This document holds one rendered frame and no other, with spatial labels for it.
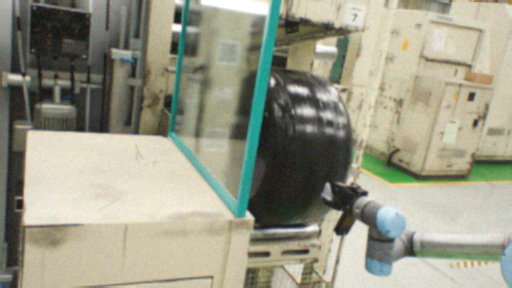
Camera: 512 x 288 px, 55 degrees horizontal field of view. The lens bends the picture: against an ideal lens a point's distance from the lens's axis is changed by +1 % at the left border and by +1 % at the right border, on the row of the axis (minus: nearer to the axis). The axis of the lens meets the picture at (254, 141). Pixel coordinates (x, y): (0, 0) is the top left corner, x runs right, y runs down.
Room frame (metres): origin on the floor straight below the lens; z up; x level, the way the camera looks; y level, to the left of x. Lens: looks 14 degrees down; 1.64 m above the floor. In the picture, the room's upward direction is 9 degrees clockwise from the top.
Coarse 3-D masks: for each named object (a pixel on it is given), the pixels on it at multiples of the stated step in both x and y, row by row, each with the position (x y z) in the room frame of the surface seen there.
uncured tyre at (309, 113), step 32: (288, 96) 1.58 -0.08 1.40; (320, 96) 1.63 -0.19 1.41; (288, 128) 1.51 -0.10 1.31; (320, 128) 1.55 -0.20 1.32; (256, 160) 2.00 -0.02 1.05; (288, 160) 1.48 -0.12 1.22; (320, 160) 1.52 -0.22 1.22; (256, 192) 1.56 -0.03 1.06; (288, 192) 1.49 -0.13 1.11; (320, 192) 1.53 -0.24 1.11; (288, 224) 1.63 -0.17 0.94
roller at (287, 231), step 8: (312, 224) 1.70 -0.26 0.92; (256, 232) 1.58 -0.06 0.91; (264, 232) 1.59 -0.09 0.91; (272, 232) 1.61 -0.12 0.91; (280, 232) 1.62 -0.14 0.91; (288, 232) 1.63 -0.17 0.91; (296, 232) 1.65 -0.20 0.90; (304, 232) 1.66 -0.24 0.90; (312, 232) 1.68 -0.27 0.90; (320, 232) 1.69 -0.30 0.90
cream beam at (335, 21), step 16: (288, 0) 1.95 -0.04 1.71; (304, 0) 1.97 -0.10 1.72; (320, 0) 2.00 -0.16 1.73; (336, 0) 2.03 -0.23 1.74; (352, 0) 2.07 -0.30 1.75; (368, 0) 2.10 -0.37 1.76; (288, 16) 1.95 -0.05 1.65; (304, 16) 1.98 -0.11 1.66; (320, 16) 2.01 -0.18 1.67; (336, 16) 2.04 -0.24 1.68
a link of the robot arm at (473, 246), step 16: (416, 240) 1.29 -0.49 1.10; (432, 240) 1.26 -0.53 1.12; (448, 240) 1.23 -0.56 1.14; (464, 240) 1.20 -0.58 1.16; (480, 240) 1.18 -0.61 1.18; (496, 240) 1.16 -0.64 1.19; (416, 256) 1.29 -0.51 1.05; (432, 256) 1.25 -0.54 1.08; (448, 256) 1.22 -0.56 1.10; (464, 256) 1.20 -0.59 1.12; (480, 256) 1.17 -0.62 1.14; (496, 256) 1.14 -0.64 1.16
